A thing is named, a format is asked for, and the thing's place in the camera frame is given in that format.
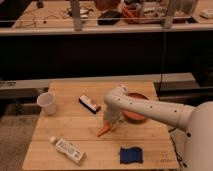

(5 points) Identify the grey metal post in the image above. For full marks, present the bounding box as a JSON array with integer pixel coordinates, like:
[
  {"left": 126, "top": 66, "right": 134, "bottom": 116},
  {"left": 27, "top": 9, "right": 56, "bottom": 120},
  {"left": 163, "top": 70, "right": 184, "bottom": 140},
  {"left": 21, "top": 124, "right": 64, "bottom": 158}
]
[
  {"left": 163, "top": 0, "right": 176, "bottom": 29},
  {"left": 70, "top": 0, "right": 82, "bottom": 31}
]

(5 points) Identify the grey metal post right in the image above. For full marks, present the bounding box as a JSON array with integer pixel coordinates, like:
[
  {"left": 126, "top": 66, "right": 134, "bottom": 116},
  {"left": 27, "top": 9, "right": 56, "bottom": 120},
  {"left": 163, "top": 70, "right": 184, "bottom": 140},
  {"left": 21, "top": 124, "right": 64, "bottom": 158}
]
[{"left": 163, "top": 0, "right": 176, "bottom": 29}]

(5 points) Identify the grey metal post left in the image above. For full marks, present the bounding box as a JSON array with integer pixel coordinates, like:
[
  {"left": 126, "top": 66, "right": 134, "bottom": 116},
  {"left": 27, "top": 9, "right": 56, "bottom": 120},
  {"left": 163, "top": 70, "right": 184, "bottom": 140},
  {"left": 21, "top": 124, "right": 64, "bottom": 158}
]
[{"left": 70, "top": 0, "right": 82, "bottom": 31}]

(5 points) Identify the black and white eraser box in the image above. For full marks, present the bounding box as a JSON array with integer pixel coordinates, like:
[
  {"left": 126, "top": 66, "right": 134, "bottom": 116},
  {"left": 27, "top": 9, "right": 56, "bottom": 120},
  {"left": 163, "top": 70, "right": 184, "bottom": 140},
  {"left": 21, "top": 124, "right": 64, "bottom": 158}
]
[{"left": 79, "top": 95, "right": 101, "bottom": 114}]

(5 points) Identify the white plastic cup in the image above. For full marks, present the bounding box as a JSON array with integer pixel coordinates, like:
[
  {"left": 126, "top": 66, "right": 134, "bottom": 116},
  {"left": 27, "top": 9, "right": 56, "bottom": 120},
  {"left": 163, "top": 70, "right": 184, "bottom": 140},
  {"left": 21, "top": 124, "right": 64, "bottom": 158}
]
[{"left": 36, "top": 92, "right": 56, "bottom": 115}]

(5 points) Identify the white glue bottle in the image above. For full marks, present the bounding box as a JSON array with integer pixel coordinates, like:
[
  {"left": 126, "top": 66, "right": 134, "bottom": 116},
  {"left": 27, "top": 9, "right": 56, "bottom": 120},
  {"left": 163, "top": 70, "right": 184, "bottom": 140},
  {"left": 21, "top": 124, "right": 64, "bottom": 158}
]
[{"left": 50, "top": 136, "right": 86, "bottom": 165}]

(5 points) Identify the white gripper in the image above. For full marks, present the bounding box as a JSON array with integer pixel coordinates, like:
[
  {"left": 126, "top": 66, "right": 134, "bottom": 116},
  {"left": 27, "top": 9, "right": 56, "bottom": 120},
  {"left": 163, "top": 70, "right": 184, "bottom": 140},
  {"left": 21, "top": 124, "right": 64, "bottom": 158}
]
[{"left": 103, "top": 108, "right": 121, "bottom": 131}]

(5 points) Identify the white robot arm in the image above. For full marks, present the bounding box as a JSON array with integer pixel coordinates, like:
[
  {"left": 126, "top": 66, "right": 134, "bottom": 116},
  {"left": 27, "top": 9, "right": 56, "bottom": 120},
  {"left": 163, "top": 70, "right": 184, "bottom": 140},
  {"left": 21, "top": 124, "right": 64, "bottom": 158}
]
[{"left": 104, "top": 85, "right": 213, "bottom": 171}]

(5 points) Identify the blue sponge cloth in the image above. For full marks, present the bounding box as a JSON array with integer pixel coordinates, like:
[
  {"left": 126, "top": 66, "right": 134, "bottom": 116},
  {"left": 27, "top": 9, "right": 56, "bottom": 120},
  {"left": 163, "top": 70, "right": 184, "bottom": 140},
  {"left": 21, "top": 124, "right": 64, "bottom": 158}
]
[{"left": 120, "top": 147, "right": 143, "bottom": 164}]

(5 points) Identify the orange pepper with green stem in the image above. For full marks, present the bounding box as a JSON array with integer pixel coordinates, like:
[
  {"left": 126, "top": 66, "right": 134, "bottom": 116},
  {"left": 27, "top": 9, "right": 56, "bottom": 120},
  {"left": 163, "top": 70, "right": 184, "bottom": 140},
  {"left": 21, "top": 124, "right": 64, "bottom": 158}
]
[{"left": 97, "top": 123, "right": 110, "bottom": 137}]

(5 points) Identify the black power cable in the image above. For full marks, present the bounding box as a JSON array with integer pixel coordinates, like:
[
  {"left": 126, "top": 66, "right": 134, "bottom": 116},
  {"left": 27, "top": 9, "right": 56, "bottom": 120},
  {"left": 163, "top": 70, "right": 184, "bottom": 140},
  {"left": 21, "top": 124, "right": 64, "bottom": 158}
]
[{"left": 168, "top": 127, "right": 188, "bottom": 171}]

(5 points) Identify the black bag on shelf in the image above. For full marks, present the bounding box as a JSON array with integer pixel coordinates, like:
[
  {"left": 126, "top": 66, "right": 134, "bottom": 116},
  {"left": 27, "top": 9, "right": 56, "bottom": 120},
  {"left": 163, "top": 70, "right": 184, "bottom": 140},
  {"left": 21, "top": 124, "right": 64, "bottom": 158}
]
[{"left": 97, "top": 10, "right": 121, "bottom": 25}]

